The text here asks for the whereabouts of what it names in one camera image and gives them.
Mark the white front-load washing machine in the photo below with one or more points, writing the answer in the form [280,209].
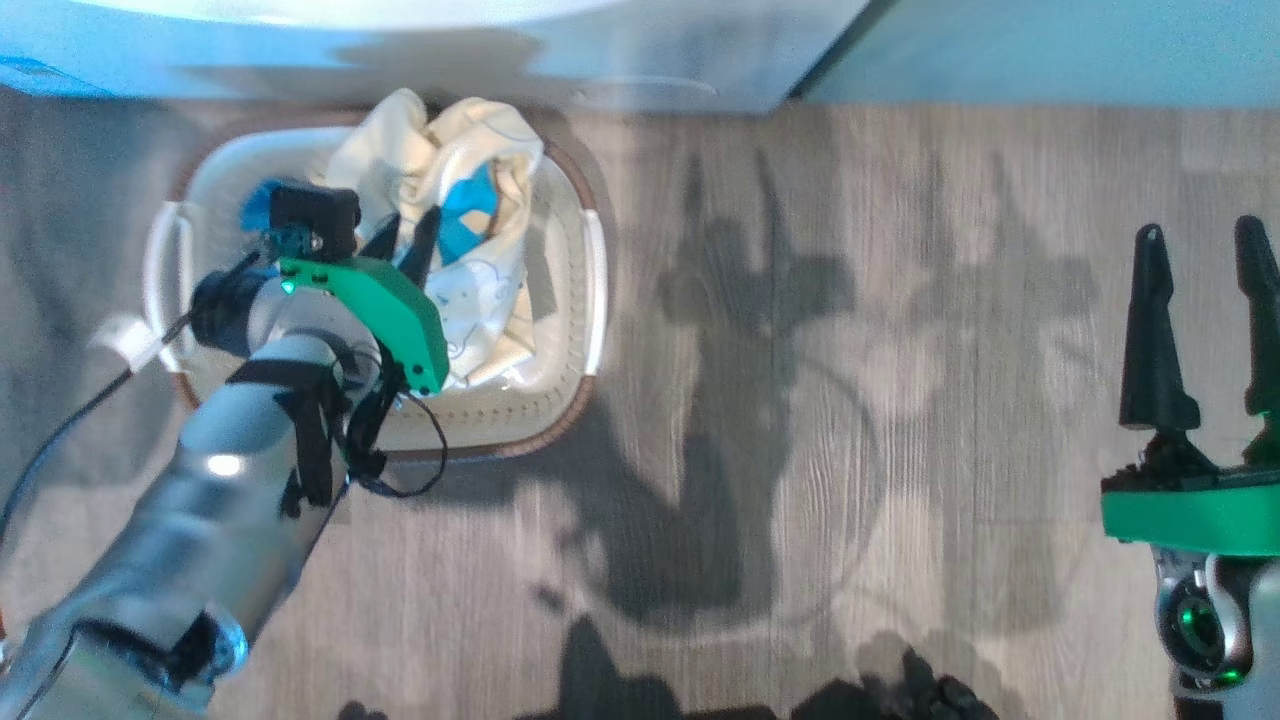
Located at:
[400,55]

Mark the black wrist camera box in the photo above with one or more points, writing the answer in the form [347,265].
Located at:
[315,215]

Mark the white perforated basket brown rim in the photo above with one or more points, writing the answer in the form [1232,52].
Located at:
[560,300]

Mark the blue energy label sticker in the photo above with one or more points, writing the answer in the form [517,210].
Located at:
[40,76]

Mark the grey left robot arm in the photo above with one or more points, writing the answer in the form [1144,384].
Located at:
[200,520]

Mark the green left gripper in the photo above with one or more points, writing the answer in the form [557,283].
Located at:
[395,310]

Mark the cream bear print garment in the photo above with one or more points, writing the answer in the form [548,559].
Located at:
[490,300]

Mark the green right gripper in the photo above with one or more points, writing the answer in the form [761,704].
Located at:
[1200,510]

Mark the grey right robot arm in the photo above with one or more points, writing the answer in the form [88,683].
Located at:
[1230,620]

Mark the wide pale green cabinet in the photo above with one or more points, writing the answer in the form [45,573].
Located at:
[1050,50]

